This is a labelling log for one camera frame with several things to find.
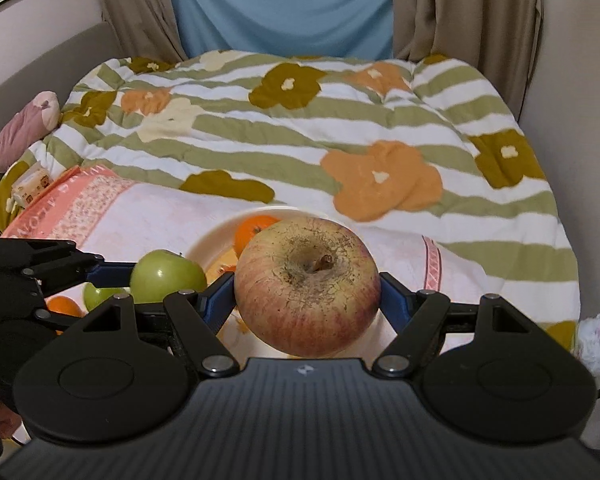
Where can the small patterned tissue pack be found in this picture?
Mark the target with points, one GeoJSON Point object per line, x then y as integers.
{"type": "Point", "coordinates": [30, 185]}

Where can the cream oval bowl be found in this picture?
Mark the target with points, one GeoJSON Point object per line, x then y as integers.
{"type": "Point", "coordinates": [220, 259]}

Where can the green striped floral quilt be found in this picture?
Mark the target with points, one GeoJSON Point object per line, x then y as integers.
{"type": "Point", "coordinates": [428, 148]}

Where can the green apple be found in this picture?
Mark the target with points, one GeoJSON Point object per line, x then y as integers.
{"type": "Point", "coordinates": [93, 296]}
{"type": "Point", "coordinates": [161, 273]}

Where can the beige curtain right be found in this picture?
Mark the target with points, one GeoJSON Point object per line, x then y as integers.
{"type": "Point", "coordinates": [498, 37]}

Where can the large red-yellow apple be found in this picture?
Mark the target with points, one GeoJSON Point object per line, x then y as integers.
{"type": "Point", "coordinates": [307, 286]}

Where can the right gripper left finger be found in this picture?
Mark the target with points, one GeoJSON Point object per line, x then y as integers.
{"type": "Point", "coordinates": [196, 318]}

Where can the pink plush toy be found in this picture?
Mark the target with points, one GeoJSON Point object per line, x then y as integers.
{"type": "Point", "coordinates": [37, 119]}

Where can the mandarin in bowl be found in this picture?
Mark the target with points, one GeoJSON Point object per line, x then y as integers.
{"type": "Point", "coordinates": [248, 229]}

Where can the pink white floral towel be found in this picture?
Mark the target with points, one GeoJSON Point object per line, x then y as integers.
{"type": "Point", "coordinates": [123, 220]}

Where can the grey sofa headboard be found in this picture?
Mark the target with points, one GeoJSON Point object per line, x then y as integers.
{"type": "Point", "coordinates": [59, 69]}

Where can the large orange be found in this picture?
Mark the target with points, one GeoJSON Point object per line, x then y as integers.
{"type": "Point", "coordinates": [64, 305]}

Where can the beige curtain left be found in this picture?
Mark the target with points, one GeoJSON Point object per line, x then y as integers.
{"type": "Point", "coordinates": [145, 28]}

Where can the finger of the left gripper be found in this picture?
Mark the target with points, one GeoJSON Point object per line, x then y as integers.
{"type": "Point", "coordinates": [105, 273]}

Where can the white plastic bag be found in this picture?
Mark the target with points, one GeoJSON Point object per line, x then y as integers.
{"type": "Point", "coordinates": [588, 344]}

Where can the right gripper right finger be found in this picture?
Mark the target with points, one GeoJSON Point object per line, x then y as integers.
{"type": "Point", "coordinates": [418, 319]}

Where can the beige curtain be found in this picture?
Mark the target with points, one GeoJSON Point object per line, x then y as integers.
{"type": "Point", "coordinates": [145, 28]}
{"type": "Point", "coordinates": [498, 37]}

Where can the blue fabric sheet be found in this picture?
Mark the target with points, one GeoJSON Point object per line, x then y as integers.
{"type": "Point", "coordinates": [340, 28]}

